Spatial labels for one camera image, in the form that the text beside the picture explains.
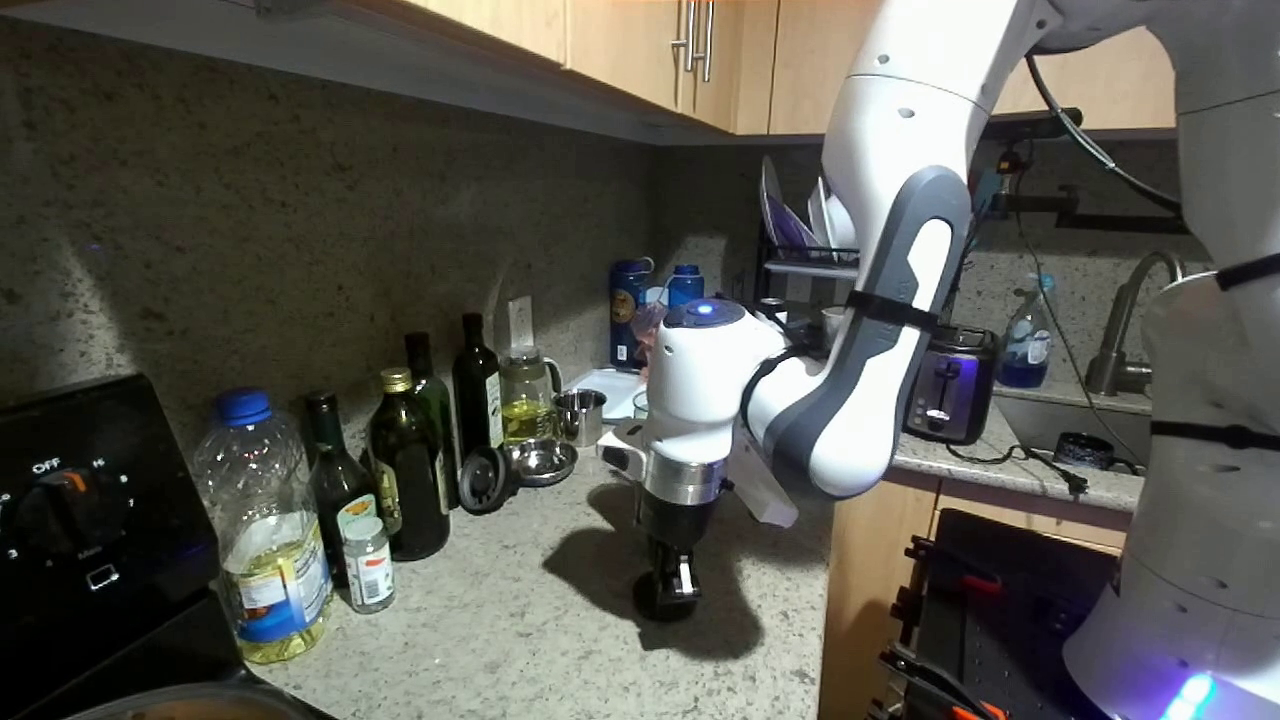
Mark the dish soap bottle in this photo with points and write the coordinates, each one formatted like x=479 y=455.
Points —
x=1030 y=336

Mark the black toaster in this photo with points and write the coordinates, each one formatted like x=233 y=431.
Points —
x=955 y=385

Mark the small white-capped spice jar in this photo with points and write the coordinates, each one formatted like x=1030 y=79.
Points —
x=366 y=561

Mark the black dish rack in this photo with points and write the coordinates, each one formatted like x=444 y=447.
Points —
x=812 y=251

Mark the white plastic tray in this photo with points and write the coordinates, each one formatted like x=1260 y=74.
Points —
x=625 y=395

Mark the tall green glass bottle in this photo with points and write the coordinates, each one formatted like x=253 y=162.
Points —
x=436 y=412

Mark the blue water bottle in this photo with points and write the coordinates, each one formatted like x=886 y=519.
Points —
x=685 y=285

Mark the black stove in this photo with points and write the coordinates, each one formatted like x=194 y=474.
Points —
x=107 y=570

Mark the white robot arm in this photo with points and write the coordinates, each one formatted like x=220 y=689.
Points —
x=1193 y=616

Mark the dark bottle gold cap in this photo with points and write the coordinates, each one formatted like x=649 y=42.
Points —
x=404 y=469

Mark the glass oil cruet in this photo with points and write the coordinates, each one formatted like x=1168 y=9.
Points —
x=528 y=380

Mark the dark green wine bottle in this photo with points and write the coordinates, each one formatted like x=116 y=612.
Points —
x=334 y=477

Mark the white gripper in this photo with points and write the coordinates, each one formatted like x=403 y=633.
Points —
x=675 y=533

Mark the dark olive oil bottle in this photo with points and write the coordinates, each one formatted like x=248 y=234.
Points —
x=479 y=385

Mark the large plastic oil bottle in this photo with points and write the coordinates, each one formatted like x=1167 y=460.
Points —
x=273 y=565

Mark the small steel bowl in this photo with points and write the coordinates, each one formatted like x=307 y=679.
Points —
x=542 y=460

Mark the blue canister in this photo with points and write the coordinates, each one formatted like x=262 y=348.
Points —
x=625 y=299

